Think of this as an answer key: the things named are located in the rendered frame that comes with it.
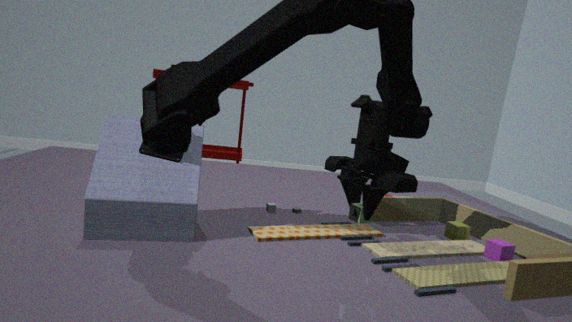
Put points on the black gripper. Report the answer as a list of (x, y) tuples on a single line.
[(369, 157)]

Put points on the green alphabet block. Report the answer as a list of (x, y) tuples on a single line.
[(356, 213)]

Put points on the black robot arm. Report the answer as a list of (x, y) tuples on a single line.
[(188, 93)]

